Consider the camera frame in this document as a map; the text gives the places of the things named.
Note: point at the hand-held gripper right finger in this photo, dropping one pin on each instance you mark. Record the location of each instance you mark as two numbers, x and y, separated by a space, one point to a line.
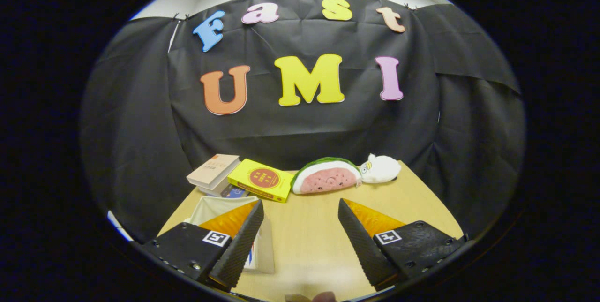
365 245

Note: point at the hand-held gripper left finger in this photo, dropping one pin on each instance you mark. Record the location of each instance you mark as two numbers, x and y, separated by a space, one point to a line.
239 250

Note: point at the white canvas shoe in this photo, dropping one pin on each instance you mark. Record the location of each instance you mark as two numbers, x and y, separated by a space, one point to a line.
251 256

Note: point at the beige fabric storage box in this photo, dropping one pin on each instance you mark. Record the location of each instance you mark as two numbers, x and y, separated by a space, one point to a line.
213 208

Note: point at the blue book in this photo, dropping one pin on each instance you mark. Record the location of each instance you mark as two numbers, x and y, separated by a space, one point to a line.
235 192

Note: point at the yellow book with red circle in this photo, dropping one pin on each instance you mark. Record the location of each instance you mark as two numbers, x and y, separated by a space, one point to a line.
262 179

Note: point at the watermelon slice plush toy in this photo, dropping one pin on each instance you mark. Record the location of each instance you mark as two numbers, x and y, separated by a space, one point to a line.
326 180

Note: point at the white plush toy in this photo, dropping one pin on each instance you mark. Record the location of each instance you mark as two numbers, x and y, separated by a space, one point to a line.
382 169

